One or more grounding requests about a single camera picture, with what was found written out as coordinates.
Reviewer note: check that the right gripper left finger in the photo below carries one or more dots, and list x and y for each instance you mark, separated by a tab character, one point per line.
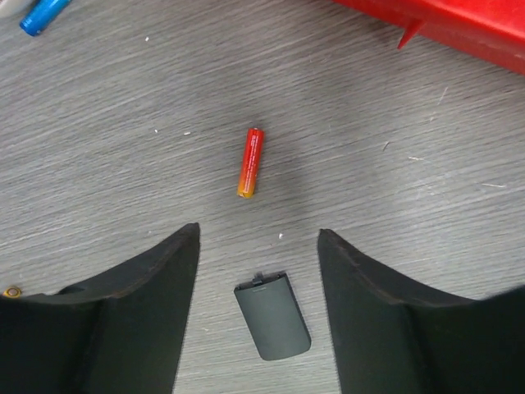
120	331

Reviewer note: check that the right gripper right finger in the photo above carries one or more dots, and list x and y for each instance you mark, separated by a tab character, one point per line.
392	334

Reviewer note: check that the black battery cover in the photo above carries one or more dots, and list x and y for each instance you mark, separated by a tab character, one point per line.
273	316

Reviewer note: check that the red orange battery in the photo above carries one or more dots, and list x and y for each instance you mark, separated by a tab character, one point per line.
12	292

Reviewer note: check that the red battery near tray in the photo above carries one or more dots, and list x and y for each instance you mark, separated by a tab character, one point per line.
250	163

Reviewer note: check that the red plastic tray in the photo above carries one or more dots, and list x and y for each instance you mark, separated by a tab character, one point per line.
490	30

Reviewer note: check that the blue battery near bowl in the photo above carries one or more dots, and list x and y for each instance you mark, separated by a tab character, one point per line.
42	15

